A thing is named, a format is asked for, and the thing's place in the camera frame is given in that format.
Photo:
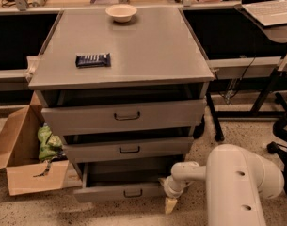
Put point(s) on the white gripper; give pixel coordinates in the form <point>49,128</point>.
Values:
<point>169,188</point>

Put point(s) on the grey bottom drawer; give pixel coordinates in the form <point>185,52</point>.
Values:
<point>122,180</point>

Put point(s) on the grey drawer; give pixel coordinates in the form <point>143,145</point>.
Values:
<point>122,180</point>
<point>127,149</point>
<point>65,121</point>

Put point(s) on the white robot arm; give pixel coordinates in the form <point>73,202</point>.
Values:
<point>236,179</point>

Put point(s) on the grey middle drawer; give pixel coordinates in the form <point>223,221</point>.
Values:
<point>127,149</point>

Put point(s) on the grey drawer cabinet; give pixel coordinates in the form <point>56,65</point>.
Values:
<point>153,57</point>

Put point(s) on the grey top drawer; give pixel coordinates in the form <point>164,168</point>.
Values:
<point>65,121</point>

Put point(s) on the black table leg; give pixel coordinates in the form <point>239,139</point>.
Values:
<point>219,136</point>

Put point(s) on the green snack bag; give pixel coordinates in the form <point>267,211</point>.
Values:
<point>50,145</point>

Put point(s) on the brown cardboard box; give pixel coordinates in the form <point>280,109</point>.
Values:
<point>19,154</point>

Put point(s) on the blue snack bar wrapper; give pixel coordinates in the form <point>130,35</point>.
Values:
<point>92,61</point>

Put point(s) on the white bowl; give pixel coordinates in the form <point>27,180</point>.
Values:
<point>121,13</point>

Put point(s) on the silver laptop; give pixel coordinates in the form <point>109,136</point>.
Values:
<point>268,13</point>

